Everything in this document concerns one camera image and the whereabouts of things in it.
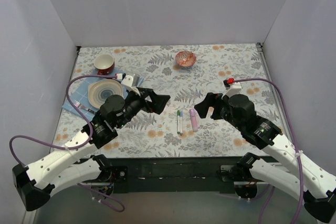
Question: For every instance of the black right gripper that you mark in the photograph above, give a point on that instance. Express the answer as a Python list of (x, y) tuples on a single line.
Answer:
[(217, 106)]

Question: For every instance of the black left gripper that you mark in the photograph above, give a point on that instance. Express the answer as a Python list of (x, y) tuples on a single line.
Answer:
[(146, 99)]

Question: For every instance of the pink highlighter pen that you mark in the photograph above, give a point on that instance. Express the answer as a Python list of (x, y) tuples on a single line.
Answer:
[(193, 120)]

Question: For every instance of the white pen with green tip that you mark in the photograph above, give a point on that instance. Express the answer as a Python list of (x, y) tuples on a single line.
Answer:
[(178, 125)]

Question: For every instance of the white pen with blue tip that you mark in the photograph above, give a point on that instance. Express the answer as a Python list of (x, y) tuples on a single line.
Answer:
[(181, 126)]

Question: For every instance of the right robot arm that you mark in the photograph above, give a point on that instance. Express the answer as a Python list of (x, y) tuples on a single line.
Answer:
[(305, 178)]

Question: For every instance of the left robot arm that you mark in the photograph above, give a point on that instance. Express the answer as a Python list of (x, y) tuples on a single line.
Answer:
[(37, 182)]

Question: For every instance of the floral tablecloth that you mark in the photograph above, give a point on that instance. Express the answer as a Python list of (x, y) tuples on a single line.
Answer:
[(151, 135)]

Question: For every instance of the orange patterned bowl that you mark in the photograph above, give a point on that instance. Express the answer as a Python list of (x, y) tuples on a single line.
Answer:
[(185, 59)]

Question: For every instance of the beige plate with blue rings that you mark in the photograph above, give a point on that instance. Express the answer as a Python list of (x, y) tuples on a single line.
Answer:
[(99, 91)]

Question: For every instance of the red ceramic mug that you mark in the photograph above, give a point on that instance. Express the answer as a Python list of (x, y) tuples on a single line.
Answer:
[(104, 64)]

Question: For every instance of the blue checked cloth napkin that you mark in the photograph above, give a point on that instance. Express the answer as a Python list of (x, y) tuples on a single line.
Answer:
[(81, 94)]

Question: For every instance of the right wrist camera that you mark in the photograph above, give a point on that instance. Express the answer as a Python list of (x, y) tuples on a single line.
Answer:
[(232, 87)]

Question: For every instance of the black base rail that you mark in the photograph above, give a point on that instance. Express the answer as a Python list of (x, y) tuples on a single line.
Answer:
[(134, 175)]

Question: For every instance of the black handled fork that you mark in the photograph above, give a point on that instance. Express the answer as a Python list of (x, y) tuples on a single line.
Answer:
[(81, 106)]

